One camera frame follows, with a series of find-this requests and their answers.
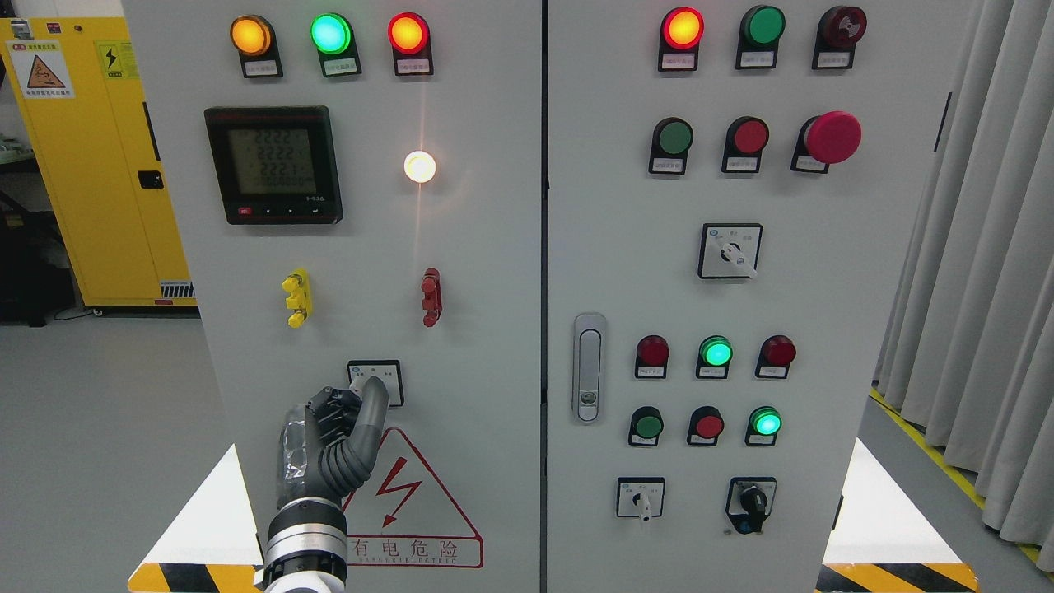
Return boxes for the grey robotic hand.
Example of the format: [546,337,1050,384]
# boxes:
[276,376,390,509]

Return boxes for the white rotary light switch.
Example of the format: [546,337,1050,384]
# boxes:
[347,359,405,409]

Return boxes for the orange indicator light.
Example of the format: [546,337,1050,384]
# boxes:
[230,14,284,79]

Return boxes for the red electric hazard warning sticker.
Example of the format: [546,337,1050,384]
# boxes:
[343,427,484,569]

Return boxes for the yellow terminal connector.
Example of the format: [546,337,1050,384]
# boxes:
[282,268,313,328]

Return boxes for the red terminal connector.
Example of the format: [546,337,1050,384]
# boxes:
[419,268,443,328]

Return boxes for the black digital power meter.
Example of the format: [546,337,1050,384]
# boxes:
[204,105,343,225]

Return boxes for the small clear lamp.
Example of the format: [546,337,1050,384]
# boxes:
[403,150,437,184]

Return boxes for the white rotary selector lower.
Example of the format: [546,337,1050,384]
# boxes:
[616,477,666,523]

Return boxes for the white rotary selector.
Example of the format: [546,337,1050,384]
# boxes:
[697,224,763,280]
[616,477,666,523]

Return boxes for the green push button lower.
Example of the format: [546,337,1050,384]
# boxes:
[627,406,664,447]

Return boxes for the green push button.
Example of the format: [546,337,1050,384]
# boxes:
[627,406,664,447]
[648,117,695,175]

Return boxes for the dark red indicator left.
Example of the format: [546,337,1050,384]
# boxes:
[635,334,670,380]

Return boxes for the dark red indicator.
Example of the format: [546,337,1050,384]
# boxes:
[754,334,797,380]
[635,334,670,380]

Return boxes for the grey electrical control cabinet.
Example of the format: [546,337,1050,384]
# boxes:
[122,1,978,592]

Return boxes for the red push button lower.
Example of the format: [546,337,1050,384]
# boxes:
[686,406,725,446]

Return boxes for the red push button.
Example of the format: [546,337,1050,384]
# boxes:
[686,406,725,446]
[721,116,769,174]

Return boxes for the lit green indicator middle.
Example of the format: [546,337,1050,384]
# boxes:
[695,335,734,380]

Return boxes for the green indicator light top left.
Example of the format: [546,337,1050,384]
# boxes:
[310,12,362,78]

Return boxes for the red indicator light top left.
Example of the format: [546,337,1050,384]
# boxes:
[388,12,434,77]

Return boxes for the lit green button lower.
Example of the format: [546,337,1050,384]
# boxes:
[743,406,782,446]

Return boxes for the yellow safety storage cabinet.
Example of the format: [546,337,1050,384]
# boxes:
[2,16,197,309]

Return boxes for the white rotary selector upper right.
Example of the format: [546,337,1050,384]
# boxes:
[697,224,763,280]

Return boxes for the dark red indicator right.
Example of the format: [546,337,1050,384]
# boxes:
[754,334,797,380]

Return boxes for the green push button upper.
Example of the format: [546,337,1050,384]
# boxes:
[648,117,695,175]

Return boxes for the red push button upper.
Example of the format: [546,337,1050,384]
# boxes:
[721,116,769,174]

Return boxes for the red lit indicator top right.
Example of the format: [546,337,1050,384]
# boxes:
[656,7,705,72]

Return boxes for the red emergency stop button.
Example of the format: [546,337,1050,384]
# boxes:
[791,111,862,174]

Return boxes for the dark green indicator top right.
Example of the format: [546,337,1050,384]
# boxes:
[735,5,786,70]

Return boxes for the grey curtain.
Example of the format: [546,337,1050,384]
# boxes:
[874,1,1053,572]

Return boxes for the dark red buzzer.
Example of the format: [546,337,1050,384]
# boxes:
[812,5,867,71]

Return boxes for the grey cabinet door handle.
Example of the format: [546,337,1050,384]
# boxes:
[571,314,607,423]

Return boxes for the black knob selector switch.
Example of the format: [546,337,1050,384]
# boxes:
[725,476,778,535]

